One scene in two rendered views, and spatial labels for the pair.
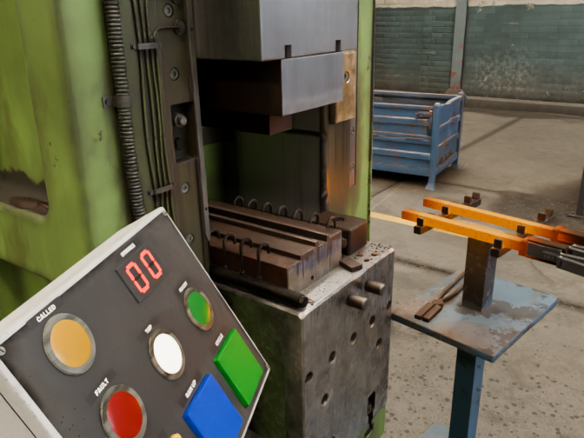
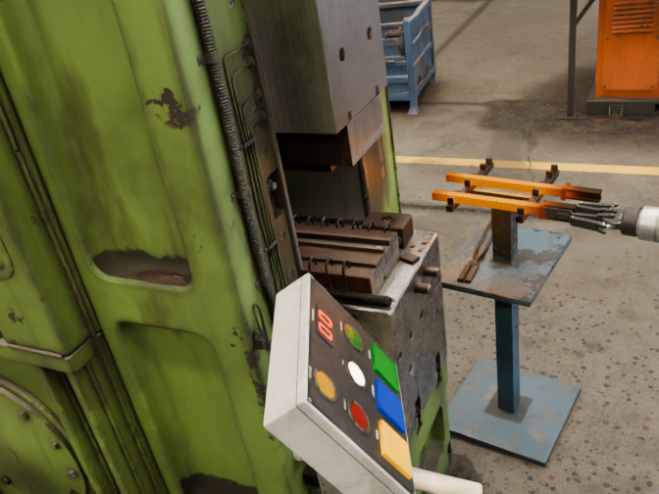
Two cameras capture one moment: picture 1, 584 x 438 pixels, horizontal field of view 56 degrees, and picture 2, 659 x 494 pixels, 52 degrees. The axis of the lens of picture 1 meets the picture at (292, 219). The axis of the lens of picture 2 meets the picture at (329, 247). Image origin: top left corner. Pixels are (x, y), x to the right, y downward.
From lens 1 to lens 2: 61 cm
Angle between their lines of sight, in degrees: 12
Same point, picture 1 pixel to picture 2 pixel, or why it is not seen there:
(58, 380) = (330, 407)
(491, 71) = not seen: outside the picture
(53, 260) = (198, 318)
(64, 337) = (323, 382)
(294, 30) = (351, 98)
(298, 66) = (356, 123)
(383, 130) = not seen: hidden behind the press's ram
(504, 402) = (533, 326)
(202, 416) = (385, 406)
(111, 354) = (338, 384)
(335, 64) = (377, 106)
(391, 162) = not seen: hidden behind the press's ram
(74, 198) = (222, 272)
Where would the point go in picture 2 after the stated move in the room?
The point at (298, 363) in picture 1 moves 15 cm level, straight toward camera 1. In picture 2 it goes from (391, 348) to (410, 388)
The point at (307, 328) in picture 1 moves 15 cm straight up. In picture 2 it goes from (394, 321) to (387, 269)
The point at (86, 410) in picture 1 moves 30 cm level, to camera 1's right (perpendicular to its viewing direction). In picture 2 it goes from (346, 419) to (531, 369)
